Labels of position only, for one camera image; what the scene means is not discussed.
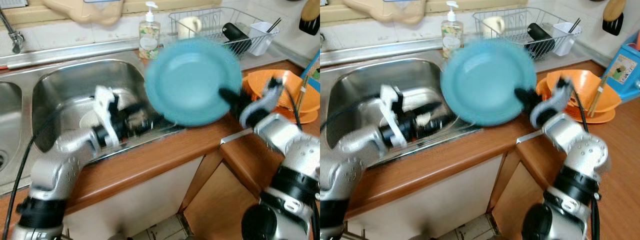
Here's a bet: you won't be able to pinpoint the brown wooden cabinet panel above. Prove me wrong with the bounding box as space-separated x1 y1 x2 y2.
179 149 261 240
489 149 546 240

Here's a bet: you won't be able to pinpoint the wooden chopsticks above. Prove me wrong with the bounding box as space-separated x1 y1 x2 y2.
588 74 609 119
294 74 312 119

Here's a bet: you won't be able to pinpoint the beige hanging cloth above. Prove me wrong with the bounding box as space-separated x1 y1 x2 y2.
342 0 429 26
42 0 125 27

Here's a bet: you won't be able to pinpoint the orange bowl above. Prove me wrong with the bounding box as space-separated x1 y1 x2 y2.
544 69 624 115
243 69 321 114

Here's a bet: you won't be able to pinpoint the stainless steel double sink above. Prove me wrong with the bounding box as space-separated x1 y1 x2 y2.
320 49 484 169
0 49 184 199

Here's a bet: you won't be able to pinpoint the teal plate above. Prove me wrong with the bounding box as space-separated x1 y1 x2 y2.
143 38 244 127
440 38 539 127

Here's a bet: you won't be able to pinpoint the cream mug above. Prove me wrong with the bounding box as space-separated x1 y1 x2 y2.
177 16 203 41
482 16 506 40

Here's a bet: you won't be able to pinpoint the translucent drain tray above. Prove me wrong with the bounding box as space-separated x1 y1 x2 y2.
239 35 301 69
534 35 604 71

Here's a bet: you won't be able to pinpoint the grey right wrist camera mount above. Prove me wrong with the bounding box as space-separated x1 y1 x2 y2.
529 78 574 129
238 77 286 130

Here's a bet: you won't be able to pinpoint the black insulated bottle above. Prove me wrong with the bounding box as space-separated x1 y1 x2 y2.
524 22 556 56
221 22 253 56

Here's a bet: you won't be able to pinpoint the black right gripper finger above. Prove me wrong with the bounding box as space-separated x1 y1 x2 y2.
218 87 240 104
513 87 534 104

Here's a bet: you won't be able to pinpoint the black wooden spatula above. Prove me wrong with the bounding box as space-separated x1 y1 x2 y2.
602 0 628 36
298 0 321 36

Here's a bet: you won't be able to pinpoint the white utensil holder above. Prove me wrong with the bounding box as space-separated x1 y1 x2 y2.
248 21 275 57
553 21 581 57

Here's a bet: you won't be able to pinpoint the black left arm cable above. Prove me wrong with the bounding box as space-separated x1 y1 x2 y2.
320 94 387 132
1 106 97 240

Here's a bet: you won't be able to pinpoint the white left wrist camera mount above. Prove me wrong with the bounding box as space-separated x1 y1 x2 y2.
92 85 121 149
379 84 409 149

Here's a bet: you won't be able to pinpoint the white cabinet door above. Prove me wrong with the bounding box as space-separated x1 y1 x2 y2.
344 153 504 240
62 155 206 240

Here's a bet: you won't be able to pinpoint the wire dish rack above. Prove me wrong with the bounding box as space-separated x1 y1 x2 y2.
168 6 281 56
472 6 584 56

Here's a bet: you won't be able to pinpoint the floral label hand soap bottle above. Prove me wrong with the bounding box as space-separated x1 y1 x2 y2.
440 1 465 51
138 1 162 61

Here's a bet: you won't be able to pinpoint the chrome faucet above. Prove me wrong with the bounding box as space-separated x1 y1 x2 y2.
0 7 26 55

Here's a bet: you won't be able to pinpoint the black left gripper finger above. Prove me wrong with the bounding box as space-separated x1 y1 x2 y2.
145 113 167 130
420 102 444 119

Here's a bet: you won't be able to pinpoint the blue printed box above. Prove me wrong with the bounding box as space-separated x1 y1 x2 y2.
301 49 321 94
603 32 640 92

